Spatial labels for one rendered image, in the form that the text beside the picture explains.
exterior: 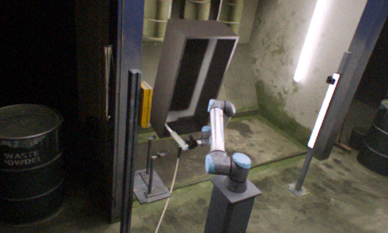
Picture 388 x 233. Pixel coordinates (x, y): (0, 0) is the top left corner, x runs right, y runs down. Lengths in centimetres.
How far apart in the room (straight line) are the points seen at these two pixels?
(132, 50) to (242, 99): 311
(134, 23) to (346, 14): 279
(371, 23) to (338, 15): 42
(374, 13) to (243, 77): 203
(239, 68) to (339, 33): 161
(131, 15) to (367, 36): 279
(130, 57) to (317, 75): 286
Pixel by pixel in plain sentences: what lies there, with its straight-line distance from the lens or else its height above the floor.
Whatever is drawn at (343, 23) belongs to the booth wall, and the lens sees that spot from 433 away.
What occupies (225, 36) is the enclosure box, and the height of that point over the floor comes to 163.
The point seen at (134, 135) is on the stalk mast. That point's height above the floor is 123.
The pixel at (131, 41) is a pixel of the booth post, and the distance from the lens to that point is 226.
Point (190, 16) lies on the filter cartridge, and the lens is 426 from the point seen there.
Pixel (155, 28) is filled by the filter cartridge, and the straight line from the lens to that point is 405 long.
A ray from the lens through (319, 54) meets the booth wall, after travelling 449.
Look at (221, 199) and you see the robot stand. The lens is 261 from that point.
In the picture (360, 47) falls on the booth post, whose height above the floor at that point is 156.
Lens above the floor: 225
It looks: 26 degrees down
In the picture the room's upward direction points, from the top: 9 degrees clockwise
